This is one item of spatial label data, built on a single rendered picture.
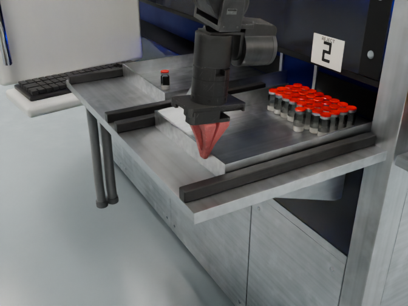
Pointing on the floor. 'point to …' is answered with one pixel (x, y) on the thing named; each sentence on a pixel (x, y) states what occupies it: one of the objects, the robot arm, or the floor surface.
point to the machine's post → (382, 176)
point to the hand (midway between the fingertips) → (204, 152)
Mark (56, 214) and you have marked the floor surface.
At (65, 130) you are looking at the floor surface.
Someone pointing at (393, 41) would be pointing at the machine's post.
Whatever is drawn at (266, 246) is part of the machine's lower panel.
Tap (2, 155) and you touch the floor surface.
